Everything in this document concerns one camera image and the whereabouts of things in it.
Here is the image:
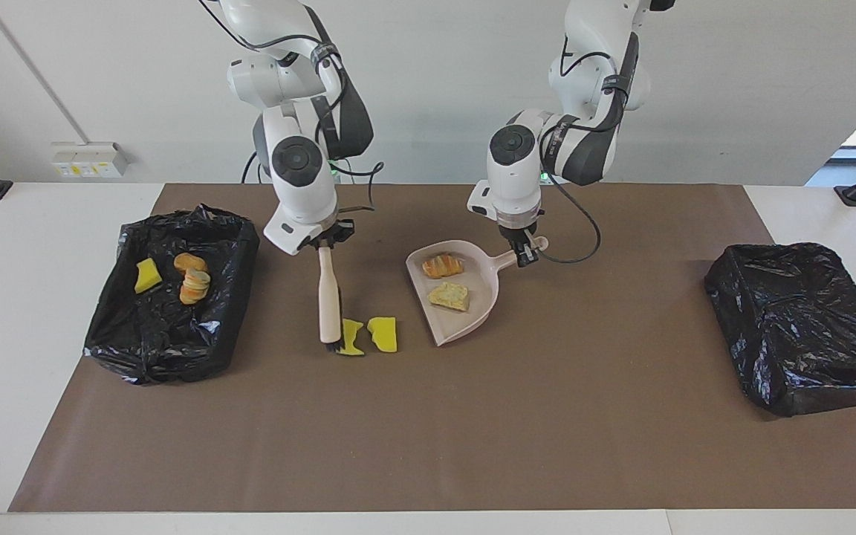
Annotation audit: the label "beige hand brush black bristles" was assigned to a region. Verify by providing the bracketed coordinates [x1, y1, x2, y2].
[317, 245, 346, 352]

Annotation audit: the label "orange striped sponge scrap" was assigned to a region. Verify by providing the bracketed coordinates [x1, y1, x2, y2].
[422, 253, 465, 280]

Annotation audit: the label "pale green-yellow sponge scrap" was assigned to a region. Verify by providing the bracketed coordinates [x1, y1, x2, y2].
[428, 282, 471, 312]

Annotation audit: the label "pale pink plastic dustpan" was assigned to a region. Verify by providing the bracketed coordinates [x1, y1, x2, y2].
[406, 236, 549, 347]

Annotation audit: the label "bright yellow sponge piece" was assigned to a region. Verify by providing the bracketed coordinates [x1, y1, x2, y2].
[134, 258, 163, 294]
[366, 317, 398, 354]
[339, 318, 366, 357]

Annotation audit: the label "pale tan sponge scrap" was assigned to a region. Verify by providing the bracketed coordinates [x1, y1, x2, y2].
[179, 269, 212, 305]

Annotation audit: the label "bin lined with black bag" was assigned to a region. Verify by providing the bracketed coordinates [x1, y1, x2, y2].
[83, 204, 260, 386]
[704, 242, 856, 418]

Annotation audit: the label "brown paper table mat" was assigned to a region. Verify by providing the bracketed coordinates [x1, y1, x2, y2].
[8, 184, 856, 513]

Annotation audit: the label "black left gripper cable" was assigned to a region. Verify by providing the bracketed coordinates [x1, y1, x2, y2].
[542, 175, 603, 265]

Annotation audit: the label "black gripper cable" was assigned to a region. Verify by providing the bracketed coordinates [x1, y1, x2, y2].
[542, 175, 603, 265]
[330, 161, 385, 213]

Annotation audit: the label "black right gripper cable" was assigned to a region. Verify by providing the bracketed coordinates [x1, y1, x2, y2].
[330, 161, 385, 213]

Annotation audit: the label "white wall socket box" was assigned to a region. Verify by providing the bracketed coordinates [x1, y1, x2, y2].
[51, 142, 129, 179]

